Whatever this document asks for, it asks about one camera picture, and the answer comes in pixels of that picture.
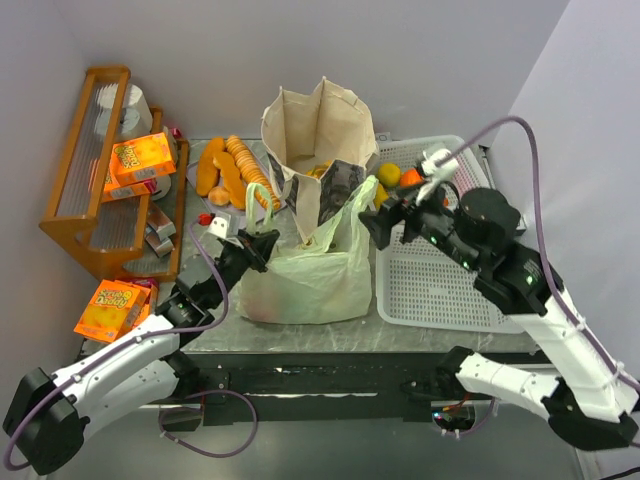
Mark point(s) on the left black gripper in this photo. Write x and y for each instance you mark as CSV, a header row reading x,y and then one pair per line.
x,y
247,245

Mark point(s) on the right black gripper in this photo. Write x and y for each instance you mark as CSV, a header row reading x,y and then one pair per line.
x,y
405,215

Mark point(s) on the green plastic grocery bag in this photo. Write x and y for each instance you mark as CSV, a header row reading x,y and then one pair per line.
x,y
325,280

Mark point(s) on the orange gummy snack bag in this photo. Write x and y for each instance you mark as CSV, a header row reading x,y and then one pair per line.
x,y
318,170

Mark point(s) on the beige canvas tote bag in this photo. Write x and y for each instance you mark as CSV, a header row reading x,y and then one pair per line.
x,y
319,146

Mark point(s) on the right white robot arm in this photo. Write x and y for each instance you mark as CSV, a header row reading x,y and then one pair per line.
x,y
589,400

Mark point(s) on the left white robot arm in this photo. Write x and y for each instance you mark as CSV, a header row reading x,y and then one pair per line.
x,y
52,415

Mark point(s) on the yellow mango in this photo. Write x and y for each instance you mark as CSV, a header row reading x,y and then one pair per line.
x,y
380,197

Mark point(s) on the yellow lemon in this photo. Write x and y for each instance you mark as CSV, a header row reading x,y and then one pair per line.
x,y
389,175

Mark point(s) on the orange fruit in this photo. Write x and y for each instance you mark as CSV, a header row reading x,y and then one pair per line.
x,y
409,178

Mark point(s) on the round bread bun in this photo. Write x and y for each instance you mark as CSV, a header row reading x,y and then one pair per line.
x,y
219,196

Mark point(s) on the back white perforated basket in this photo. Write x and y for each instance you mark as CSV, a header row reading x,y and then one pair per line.
x,y
405,153

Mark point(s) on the white perforated basket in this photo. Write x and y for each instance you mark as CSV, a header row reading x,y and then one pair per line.
x,y
418,286
405,153

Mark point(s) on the front white perforated basket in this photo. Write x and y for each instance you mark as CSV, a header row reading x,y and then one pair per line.
x,y
418,286

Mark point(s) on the row of round crackers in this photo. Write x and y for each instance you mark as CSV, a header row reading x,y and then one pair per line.
x,y
250,170

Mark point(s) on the long bread loaf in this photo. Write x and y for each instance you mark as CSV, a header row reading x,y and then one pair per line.
x,y
207,174

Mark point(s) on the wooden shelf rack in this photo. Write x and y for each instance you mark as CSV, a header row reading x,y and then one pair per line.
x,y
107,238

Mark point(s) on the orange cracker box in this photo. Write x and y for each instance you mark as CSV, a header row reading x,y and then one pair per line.
x,y
142,159
113,191

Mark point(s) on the orange box on floor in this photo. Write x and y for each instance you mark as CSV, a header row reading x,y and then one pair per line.
x,y
116,308

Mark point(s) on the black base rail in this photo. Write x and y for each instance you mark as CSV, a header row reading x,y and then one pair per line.
x,y
240,387

